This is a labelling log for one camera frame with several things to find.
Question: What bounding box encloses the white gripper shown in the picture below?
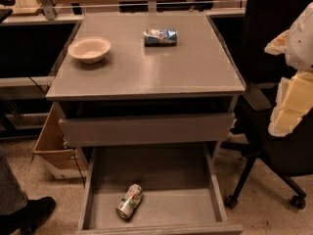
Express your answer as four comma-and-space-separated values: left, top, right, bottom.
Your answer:
264, 3, 313, 137

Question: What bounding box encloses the green silver 7up can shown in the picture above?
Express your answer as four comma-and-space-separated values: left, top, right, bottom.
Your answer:
115, 184, 144, 219

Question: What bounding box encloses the closed grey top drawer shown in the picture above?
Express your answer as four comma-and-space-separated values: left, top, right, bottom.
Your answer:
59, 113, 235, 147

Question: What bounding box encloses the blue silver soda can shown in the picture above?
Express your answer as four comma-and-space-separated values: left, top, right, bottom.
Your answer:
144, 29, 177, 46

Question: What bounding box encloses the grey drawer cabinet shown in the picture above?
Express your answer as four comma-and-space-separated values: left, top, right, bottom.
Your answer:
45, 13, 246, 235

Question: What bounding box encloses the open grey middle drawer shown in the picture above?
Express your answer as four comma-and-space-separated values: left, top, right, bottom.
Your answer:
77, 143, 243, 235

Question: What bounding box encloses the black office chair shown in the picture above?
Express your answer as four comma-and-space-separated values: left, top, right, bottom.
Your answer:
222, 0, 313, 210

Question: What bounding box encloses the white ceramic bowl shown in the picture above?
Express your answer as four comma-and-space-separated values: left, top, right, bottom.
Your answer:
67, 37, 112, 64

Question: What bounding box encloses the open cardboard box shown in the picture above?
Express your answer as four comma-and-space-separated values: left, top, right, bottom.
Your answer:
33, 107, 87, 179

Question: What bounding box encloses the grey trouser leg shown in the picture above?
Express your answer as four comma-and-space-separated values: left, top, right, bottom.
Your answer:
0, 147, 28, 215

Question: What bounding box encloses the black shoe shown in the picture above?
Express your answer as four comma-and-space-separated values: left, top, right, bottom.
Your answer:
0, 197, 56, 235

